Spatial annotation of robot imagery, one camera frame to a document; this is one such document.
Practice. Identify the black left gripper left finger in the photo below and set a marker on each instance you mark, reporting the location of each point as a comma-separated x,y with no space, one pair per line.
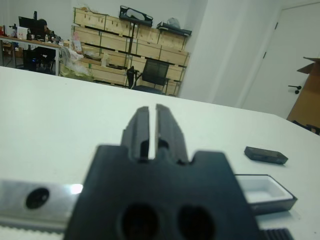
138,130

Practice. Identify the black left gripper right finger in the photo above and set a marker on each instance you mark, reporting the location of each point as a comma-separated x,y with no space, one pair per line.
170,135

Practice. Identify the black rectangular camera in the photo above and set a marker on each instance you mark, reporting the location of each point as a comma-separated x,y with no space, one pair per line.
265,155

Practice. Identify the pink printed box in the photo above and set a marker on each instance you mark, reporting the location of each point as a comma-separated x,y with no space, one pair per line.
77,45

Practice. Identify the black box with white insert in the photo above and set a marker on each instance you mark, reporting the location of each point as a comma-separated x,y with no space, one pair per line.
265,190

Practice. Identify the brown cardboard box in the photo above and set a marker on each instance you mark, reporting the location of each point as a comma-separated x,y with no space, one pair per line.
310,100

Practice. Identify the white cardboard box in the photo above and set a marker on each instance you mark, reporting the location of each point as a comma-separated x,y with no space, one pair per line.
22,32

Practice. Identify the black office chair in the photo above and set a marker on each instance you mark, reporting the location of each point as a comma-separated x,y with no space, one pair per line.
155,70

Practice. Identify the yellow-green plastic bag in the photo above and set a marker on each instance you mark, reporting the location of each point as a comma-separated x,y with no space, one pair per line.
75,72

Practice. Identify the stack of wooden crates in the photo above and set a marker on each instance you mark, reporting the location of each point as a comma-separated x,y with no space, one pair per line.
115,40

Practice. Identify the white plastic bag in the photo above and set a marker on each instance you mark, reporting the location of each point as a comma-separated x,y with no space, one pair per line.
72,58

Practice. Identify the black flat tray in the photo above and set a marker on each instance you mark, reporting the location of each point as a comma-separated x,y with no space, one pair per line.
180,31

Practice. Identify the grey plastic bag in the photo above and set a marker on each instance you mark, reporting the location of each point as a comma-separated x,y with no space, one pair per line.
173,22

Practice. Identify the white door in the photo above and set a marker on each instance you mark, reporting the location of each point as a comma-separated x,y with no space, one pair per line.
275,75

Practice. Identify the black computer tower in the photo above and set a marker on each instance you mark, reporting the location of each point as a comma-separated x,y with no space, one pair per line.
30,60

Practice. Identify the person in dark clothes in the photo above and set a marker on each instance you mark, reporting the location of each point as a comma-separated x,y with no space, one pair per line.
43,25

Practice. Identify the desk with white legs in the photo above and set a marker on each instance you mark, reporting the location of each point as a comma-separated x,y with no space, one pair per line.
15,38

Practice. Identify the black computer monitor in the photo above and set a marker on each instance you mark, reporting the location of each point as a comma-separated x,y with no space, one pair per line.
26,22

